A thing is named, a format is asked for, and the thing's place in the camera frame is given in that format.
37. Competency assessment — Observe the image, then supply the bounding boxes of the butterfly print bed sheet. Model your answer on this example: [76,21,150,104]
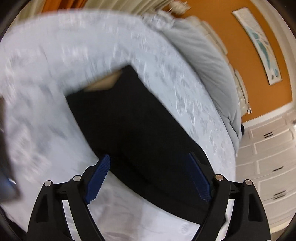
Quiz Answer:
[1,11,235,230]

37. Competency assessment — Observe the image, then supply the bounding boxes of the white wardrobe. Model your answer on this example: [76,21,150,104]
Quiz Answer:
[236,109,295,233]

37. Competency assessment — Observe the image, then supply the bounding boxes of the framed wall painting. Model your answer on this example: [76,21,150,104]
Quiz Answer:
[232,7,282,85]

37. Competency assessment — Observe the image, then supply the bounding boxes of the black pants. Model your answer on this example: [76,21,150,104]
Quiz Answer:
[66,66,211,224]

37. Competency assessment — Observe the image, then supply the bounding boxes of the orange curtain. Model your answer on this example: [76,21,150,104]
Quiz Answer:
[42,0,87,13]

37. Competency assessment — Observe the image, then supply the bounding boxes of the dark smartphone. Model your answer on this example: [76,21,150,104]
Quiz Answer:
[0,96,19,202]

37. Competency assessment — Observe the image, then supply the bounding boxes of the bedside lamp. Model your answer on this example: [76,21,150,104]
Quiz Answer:
[169,1,191,16]

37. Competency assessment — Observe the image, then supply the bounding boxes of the cream padded headboard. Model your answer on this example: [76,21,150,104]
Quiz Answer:
[186,16,252,116]

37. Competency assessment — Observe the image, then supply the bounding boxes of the cream curtain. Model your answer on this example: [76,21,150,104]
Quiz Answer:
[84,0,172,15]

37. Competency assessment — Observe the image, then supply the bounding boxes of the grey duvet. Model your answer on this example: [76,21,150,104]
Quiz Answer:
[143,13,242,153]

